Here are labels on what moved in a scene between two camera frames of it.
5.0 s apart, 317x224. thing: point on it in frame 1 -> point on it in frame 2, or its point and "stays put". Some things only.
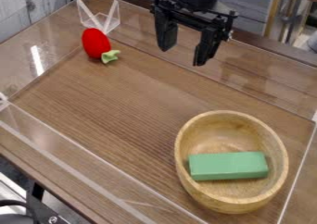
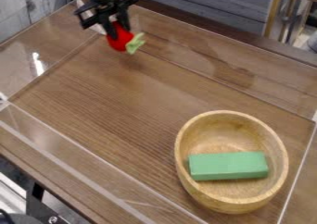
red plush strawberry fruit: x=96 y=44 -> x=124 y=37
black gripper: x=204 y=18 -> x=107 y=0
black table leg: x=36 y=208 stays put
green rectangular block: x=224 y=166 stays put
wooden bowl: x=228 y=132 stays put
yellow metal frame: x=287 y=18 stays put
